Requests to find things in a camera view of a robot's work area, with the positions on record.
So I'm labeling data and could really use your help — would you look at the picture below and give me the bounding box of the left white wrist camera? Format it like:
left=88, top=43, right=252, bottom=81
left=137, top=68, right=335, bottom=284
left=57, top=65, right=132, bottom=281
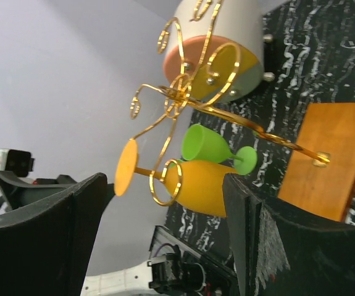
left=0, top=149, right=35, bottom=178

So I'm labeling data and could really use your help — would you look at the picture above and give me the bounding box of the round cream drawer cabinet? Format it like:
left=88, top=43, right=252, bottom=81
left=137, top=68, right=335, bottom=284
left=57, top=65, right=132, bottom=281
left=157, top=1, right=268, bottom=103

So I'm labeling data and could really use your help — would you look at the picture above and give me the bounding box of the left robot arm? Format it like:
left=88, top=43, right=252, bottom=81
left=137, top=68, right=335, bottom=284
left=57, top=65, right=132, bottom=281
left=0, top=171, right=239, bottom=295

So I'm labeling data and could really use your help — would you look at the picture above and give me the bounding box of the orange wooden rack base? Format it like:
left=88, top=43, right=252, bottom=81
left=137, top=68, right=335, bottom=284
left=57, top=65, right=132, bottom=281
left=278, top=103, right=355, bottom=221

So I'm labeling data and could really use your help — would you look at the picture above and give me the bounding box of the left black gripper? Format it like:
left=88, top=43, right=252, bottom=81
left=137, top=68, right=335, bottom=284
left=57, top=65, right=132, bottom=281
left=0, top=171, right=77, bottom=212

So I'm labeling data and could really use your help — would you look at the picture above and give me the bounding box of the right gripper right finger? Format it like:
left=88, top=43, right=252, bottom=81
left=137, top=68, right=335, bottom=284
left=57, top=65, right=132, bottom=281
left=223, top=174, right=355, bottom=295

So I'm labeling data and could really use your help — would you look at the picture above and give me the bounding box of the orange wine glass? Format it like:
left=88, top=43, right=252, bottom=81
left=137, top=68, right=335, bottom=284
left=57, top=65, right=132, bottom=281
left=114, top=139, right=237, bottom=218

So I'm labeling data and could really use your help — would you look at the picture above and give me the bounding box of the green wine glass rear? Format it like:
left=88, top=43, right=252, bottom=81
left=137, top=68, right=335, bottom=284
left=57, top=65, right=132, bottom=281
left=182, top=124, right=257, bottom=175

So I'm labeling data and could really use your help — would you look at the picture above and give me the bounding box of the gold wire glass rack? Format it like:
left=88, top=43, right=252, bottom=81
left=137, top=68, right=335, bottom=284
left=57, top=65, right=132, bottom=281
left=130, top=0, right=332, bottom=206

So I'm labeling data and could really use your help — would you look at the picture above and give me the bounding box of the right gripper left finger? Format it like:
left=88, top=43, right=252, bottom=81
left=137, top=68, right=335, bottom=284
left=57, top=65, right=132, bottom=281
left=0, top=173, right=107, bottom=295

